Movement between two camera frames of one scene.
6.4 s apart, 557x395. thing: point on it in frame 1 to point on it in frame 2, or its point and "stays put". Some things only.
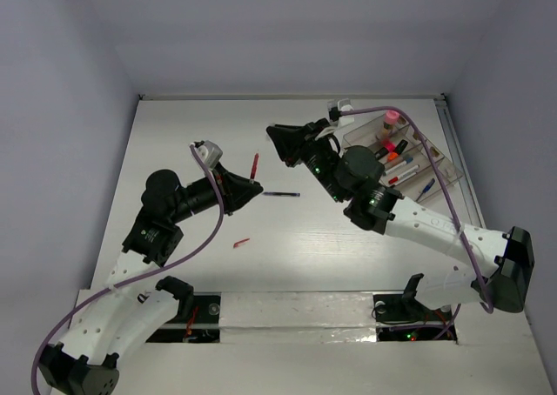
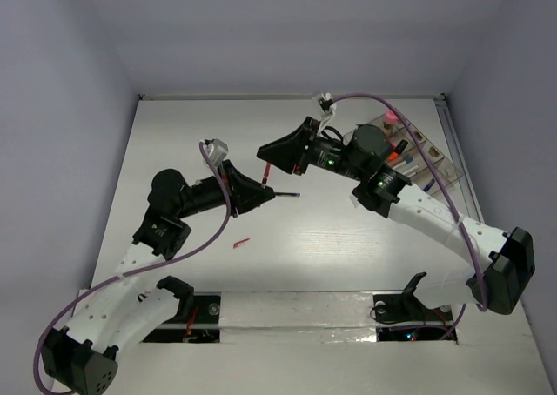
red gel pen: [254, 168] to [266, 173]
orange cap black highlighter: [399, 150] stays put
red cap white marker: [394, 179] stays put
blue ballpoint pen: [426, 188] stays put
